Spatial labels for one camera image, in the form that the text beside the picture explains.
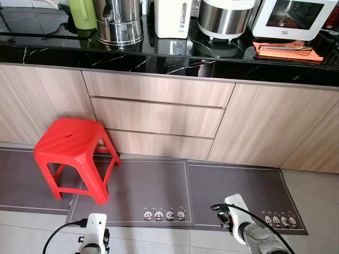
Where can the stainless steel water urn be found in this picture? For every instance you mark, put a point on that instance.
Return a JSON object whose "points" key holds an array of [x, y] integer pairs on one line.
{"points": [[119, 21]]}

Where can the white electric thermos pot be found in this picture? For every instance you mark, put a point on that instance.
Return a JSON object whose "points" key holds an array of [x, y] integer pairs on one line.
{"points": [[172, 18]]}

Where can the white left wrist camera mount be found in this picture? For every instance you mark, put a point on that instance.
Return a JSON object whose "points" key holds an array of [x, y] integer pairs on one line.
{"points": [[96, 227]]}

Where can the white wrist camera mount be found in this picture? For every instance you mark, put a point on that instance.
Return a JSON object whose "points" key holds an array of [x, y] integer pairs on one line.
{"points": [[96, 227], [237, 206]]}

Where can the steel and white rice cooker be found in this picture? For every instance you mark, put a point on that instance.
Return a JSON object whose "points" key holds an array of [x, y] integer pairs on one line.
{"points": [[225, 21]]}

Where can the green plastic jug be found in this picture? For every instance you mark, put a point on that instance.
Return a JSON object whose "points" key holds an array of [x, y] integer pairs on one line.
{"points": [[82, 13]]}

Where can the light wood drawer front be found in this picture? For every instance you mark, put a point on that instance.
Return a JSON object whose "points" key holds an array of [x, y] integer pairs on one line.
{"points": [[159, 144], [159, 117], [159, 87]]}

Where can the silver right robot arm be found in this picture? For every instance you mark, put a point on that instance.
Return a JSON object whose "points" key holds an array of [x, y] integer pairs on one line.
{"points": [[259, 241]]}

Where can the red plastic stool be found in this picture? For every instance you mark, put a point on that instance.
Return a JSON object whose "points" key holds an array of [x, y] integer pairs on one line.
{"points": [[71, 140]]}

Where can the silver metal utensil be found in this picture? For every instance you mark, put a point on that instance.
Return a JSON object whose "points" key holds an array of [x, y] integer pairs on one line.
{"points": [[286, 48]]}

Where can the white oven with dark window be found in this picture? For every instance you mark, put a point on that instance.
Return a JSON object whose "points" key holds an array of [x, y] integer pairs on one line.
{"points": [[296, 33]]}

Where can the plain grey floor mat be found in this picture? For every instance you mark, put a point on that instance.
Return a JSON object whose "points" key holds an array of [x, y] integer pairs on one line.
{"points": [[21, 180]]}

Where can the grey panda print floor mat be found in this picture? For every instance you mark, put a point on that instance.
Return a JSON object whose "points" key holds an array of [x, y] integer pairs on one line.
{"points": [[238, 182], [143, 185]]}

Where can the orange silicone mat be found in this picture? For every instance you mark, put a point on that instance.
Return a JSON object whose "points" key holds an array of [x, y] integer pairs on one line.
{"points": [[265, 53]]}

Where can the light wood cabinet door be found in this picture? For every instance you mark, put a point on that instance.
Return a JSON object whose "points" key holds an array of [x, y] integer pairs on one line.
{"points": [[320, 151], [259, 121], [37, 95]]}

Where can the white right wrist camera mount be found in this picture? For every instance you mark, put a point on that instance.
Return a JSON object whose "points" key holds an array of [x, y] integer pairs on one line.
{"points": [[237, 206]]}

